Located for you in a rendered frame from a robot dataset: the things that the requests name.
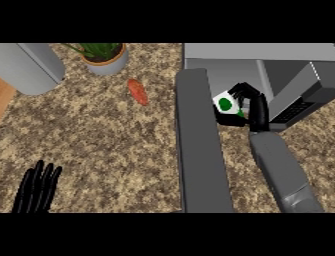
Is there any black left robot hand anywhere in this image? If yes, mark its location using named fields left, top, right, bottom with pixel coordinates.
left=11, top=159, right=64, bottom=214

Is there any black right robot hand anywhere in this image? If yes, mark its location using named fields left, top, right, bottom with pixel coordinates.
left=213, top=81, right=271, bottom=133

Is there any white milk carton green spot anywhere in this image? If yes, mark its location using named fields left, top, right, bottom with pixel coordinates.
left=212, top=89, right=247, bottom=119

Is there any grey microwave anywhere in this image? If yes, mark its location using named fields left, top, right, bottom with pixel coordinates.
left=184, top=43, right=335, bottom=132

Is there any dark grey microwave door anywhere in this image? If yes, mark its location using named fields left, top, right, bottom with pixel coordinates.
left=175, top=68, right=237, bottom=214

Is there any orange carrot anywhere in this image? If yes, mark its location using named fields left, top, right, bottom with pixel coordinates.
left=126, top=78, right=151, bottom=107

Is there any green plant in grey pot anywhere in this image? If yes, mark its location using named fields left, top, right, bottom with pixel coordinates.
left=61, top=43, right=130, bottom=77

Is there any grey rounded appliance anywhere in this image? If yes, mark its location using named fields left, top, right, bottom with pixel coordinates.
left=0, top=43, right=68, bottom=96

